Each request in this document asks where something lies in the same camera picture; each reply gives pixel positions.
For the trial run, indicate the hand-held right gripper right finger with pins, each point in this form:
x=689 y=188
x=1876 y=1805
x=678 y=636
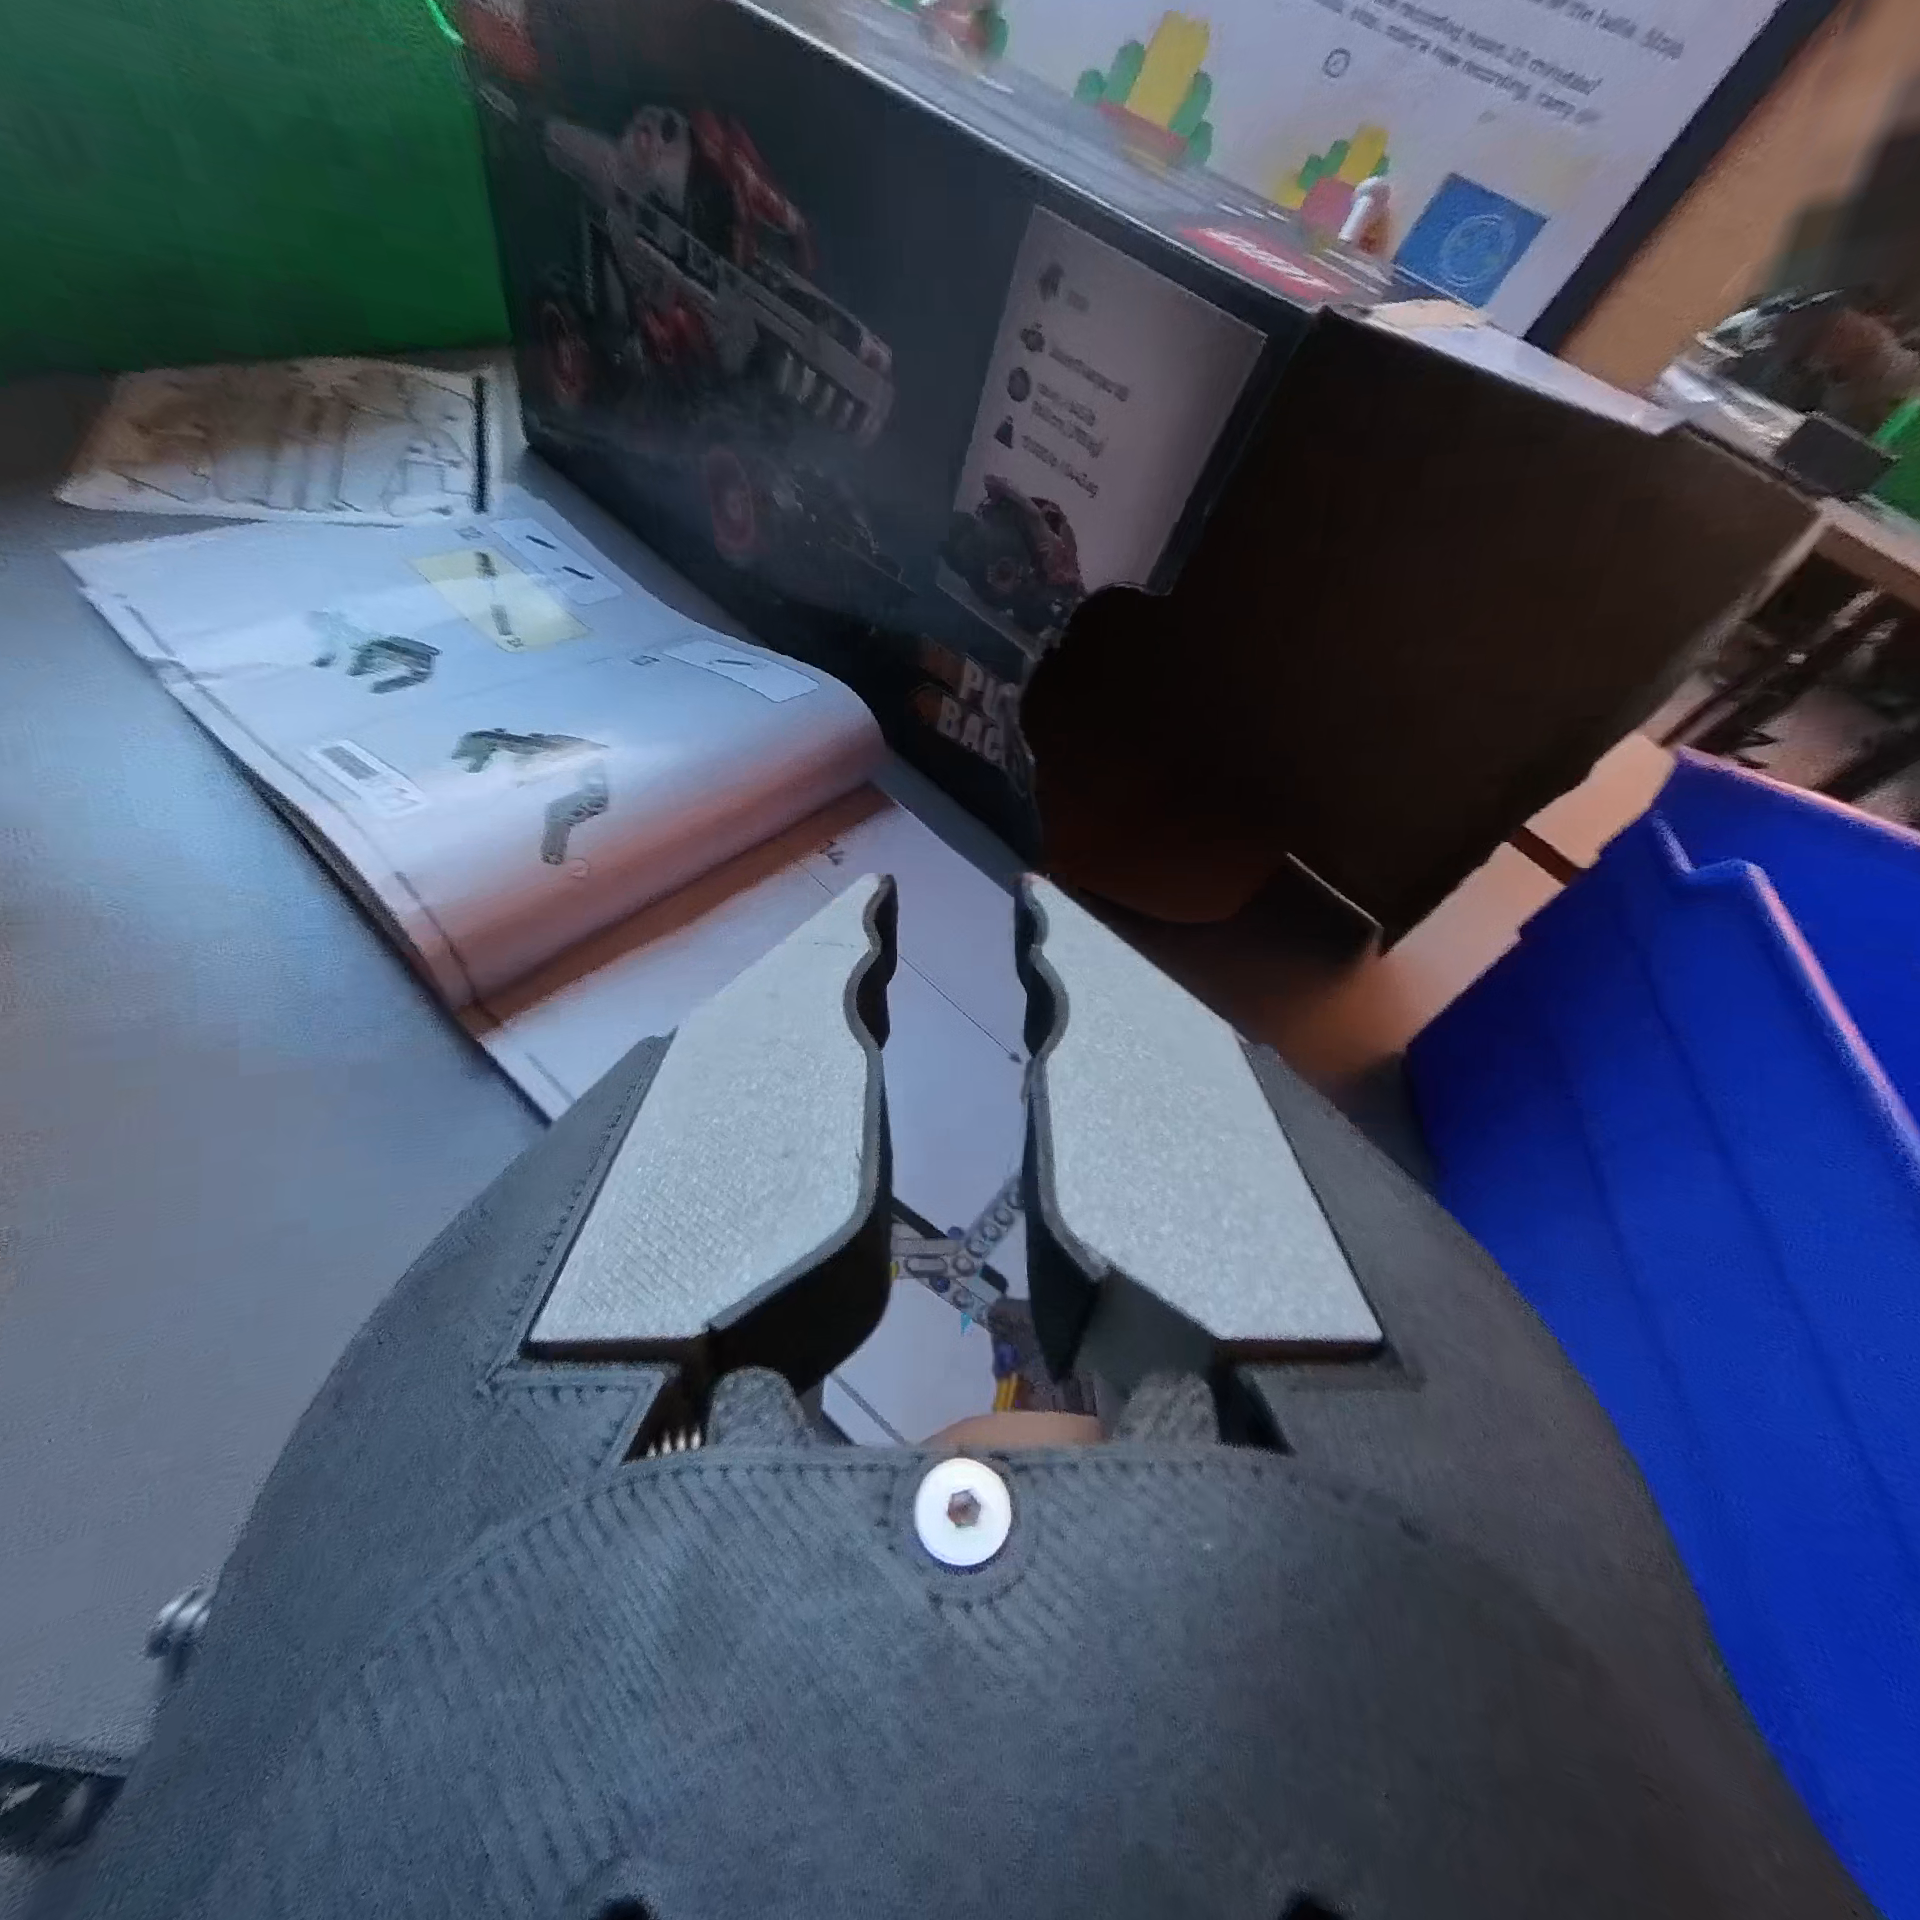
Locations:
x=1184 y=1170

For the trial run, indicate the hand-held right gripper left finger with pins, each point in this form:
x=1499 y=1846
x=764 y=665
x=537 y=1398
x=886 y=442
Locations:
x=721 y=1141

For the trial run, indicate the partly built grey lego model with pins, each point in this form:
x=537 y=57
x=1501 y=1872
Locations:
x=960 y=1266

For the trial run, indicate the green plastic bin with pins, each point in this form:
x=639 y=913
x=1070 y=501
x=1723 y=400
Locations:
x=224 y=181

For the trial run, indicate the open lego instruction booklet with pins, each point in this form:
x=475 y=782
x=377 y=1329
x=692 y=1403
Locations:
x=494 y=720

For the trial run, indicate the black lego set box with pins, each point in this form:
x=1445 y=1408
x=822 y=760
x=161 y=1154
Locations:
x=839 y=450

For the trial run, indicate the blue plastic bin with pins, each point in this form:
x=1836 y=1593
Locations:
x=1651 y=1200

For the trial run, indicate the crumpled white paper sheet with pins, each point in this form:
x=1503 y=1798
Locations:
x=271 y=434

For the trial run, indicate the cluttered wooden desk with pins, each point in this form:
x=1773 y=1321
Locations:
x=1869 y=563

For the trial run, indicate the wooden sheet stand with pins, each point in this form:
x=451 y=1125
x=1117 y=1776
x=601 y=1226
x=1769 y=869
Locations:
x=1694 y=224

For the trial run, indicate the printed task instruction sheet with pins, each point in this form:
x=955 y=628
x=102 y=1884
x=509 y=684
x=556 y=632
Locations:
x=1501 y=118

